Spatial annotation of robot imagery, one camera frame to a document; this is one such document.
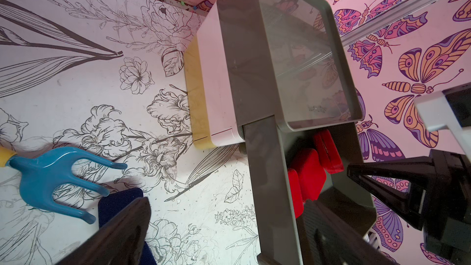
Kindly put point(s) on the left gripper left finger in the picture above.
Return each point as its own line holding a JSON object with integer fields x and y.
{"x": 119, "y": 242}

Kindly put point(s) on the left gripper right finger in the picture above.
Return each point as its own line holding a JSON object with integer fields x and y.
{"x": 326, "y": 239}

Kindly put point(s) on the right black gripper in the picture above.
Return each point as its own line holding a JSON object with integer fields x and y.
{"x": 438, "y": 201}

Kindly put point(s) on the red brooch box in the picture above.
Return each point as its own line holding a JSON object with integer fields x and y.
{"x": 311, "y": 174}
{"x": 296, "y": 194}
{"x": 327, "y": 151}

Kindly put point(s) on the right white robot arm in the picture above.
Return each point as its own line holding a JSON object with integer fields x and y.
{"x": 449, "y": 109}

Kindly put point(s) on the small navy brooch box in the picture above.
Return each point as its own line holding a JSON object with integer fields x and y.
{"x": 110, "y": 206}

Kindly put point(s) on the yellow bottom drawer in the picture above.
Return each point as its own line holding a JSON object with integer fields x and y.
{"x": 196, "y": 97}

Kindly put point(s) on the three-drawer cabinet frame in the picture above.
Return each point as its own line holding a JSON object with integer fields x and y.
{"x": 286, "y": 61}

